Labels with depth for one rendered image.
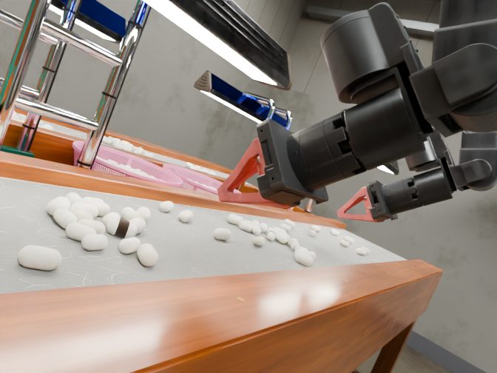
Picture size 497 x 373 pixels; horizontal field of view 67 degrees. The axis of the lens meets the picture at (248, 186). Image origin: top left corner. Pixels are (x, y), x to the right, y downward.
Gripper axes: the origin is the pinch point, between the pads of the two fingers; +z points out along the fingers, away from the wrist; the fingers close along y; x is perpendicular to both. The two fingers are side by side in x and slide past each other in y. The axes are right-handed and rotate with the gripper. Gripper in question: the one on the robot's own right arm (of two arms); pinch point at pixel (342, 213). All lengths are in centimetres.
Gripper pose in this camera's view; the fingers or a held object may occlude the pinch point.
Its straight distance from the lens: 77.1
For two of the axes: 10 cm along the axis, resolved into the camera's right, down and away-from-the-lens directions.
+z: -8.2, 3.1, 4.8
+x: 1.9, 9.4, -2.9
